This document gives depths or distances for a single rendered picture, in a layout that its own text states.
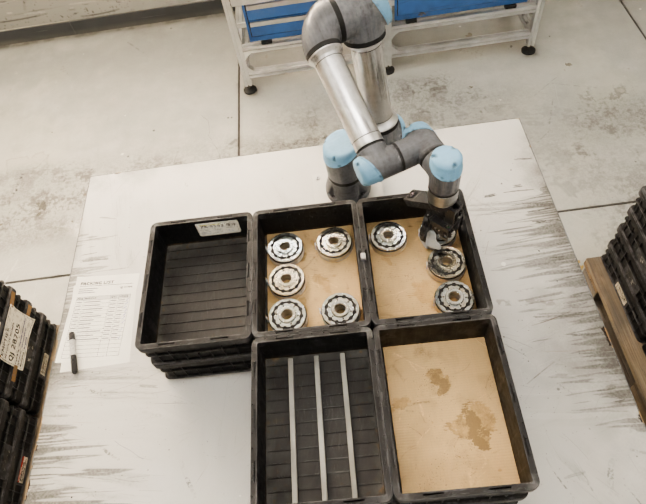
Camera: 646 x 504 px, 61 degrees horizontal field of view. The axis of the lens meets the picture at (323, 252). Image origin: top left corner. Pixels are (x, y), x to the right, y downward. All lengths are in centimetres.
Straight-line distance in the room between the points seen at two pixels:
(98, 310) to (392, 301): 93
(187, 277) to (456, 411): 83
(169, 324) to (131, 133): 201
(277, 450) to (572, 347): 84
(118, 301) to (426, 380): 99
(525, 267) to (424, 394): 56
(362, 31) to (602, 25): 259
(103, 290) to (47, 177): 164
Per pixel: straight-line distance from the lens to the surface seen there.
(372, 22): 149
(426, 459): 136
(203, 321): 156
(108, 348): 178
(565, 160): 303
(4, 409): 230
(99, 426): 170
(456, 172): 130
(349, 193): 178
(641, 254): 224
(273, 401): 142
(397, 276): 154
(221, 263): 164
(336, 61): 142
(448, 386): 141
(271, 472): 138
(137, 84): 377
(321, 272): 156
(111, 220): 206
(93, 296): 190
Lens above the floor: 215
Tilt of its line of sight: 56 degrees down
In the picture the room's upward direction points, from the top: 11 degrees counter-clockwise
